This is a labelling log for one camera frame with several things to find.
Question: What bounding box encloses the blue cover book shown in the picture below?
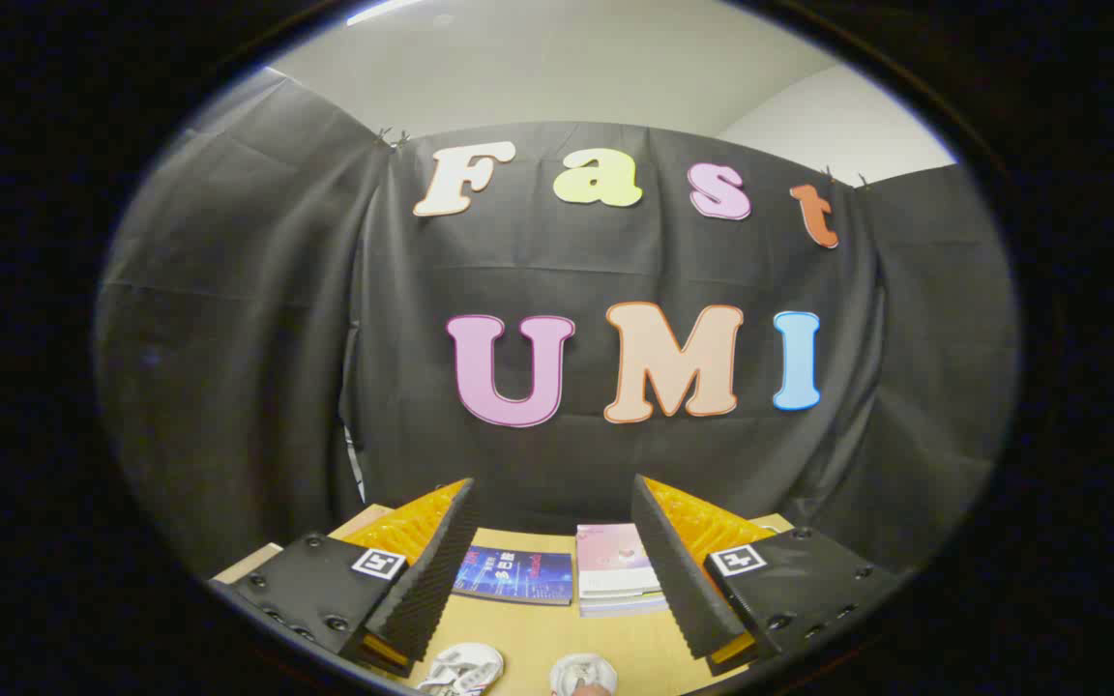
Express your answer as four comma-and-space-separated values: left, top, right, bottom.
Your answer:
453, 546, 574, 607

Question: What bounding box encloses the white canvas shoe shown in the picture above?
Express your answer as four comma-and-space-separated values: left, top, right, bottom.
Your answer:
550, 652, 619, 696
417, 643, 505, 696

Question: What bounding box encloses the pink cover book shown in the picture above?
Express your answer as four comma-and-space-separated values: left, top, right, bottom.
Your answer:
576, 524, 662, 597

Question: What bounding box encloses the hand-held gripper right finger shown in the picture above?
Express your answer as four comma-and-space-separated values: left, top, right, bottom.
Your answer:
630, 474, 906, 678

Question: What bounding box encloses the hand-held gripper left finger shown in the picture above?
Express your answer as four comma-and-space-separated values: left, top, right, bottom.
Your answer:
212, 477, 481, 678

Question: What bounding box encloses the black backdrop cloth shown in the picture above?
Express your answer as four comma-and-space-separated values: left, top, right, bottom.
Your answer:
93, 68, 1020, 581

